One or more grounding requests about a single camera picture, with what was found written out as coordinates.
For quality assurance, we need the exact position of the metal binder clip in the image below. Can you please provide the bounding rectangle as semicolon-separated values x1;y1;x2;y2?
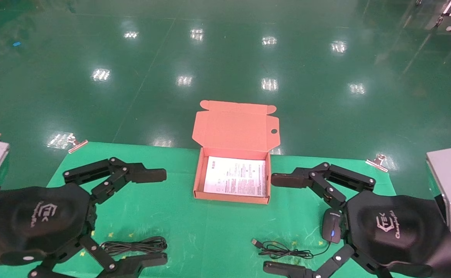
365;154;389;172
67;134;89;154

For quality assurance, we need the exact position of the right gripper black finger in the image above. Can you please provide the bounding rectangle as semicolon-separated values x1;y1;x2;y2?
263;243;389;278
271;162;376;208

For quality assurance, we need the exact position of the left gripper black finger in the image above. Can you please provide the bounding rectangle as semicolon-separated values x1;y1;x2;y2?
63;157;167;205
29;236;168;278

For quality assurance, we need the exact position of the white printed instruction sheet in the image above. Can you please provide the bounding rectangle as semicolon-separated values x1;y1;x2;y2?
203;156;267;197

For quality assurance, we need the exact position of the black data cable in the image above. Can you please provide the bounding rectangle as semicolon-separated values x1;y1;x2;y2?
100;236;168;256

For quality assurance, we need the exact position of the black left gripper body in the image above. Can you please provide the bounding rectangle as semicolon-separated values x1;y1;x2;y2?
0;183;96;267

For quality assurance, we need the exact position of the orange cardboard box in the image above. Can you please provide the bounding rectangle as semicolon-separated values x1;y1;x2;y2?
193;100;280;205

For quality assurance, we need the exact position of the black wired mouse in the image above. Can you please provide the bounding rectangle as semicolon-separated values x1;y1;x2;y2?
252;208;343;260

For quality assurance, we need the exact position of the green table cloth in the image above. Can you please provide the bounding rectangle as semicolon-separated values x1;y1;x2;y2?
0;142;430;278

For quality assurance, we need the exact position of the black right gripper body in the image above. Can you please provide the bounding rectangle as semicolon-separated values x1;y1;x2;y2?
343;190;450;268

